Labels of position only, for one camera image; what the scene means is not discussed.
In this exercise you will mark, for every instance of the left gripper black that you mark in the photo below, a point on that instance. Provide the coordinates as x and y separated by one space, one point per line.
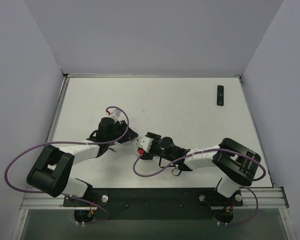
123 130

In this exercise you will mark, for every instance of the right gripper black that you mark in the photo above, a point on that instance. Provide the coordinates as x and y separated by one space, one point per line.
151 146

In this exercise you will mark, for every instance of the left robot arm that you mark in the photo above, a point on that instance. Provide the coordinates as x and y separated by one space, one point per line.
51 171

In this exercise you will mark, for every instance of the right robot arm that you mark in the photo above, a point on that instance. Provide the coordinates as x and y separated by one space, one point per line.
240 165

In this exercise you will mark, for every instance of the black remote control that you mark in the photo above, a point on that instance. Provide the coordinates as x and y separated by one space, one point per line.
220 95

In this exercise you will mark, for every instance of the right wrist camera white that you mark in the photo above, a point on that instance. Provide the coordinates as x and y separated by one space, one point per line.
144 145

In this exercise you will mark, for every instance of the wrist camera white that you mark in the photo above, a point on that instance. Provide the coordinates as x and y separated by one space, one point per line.
114 114
144 145

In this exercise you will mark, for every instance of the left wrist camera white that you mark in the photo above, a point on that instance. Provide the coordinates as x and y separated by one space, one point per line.
114 114

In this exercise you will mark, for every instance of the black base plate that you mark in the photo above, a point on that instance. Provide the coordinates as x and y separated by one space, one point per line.
161 203

